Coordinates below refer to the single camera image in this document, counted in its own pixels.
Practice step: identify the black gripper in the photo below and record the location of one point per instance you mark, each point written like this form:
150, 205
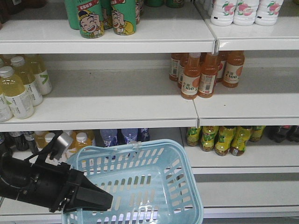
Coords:
62, 188

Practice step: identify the light blue plastic basket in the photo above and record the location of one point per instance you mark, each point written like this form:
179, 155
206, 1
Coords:
151, 183

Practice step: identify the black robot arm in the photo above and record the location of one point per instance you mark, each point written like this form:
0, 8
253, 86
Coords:
16, 178

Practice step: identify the blue sports drink bottle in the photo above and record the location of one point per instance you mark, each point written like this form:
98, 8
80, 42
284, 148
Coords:
109, 137
143, 134
129, 135

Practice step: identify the dark tea bottle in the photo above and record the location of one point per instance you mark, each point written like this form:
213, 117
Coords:
19, 140

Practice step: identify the white store shelving unit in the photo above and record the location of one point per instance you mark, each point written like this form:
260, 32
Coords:
122, 82

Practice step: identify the pale yellow drink bottle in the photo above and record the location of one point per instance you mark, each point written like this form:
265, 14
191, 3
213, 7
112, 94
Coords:
15, 93
23, 70

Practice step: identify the yellow lemon tea bottle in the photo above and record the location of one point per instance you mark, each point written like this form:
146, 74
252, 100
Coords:
225, 137
257, 133
242, 135
208, 137

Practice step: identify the orange juice bottle front left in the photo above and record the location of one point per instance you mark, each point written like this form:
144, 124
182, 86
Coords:
191, 76

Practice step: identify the orange juice bottle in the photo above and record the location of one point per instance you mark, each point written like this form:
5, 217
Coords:
191, 76
209, 70
235, 62

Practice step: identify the green cartoon drink can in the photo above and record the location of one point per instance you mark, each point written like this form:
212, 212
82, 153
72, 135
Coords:
90, 18
123, 17

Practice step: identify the orange juice bottle front middle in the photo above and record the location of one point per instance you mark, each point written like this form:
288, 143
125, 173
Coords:
209, 70

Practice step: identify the orange juice bottle front right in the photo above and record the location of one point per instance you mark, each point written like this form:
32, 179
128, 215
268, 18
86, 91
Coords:
235, 62

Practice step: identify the cola bottle red label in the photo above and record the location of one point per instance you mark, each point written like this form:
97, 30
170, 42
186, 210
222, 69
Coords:
278, 133

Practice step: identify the white peach drink bottle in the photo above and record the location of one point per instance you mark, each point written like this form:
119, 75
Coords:
267, 12
245, 12
223, 12

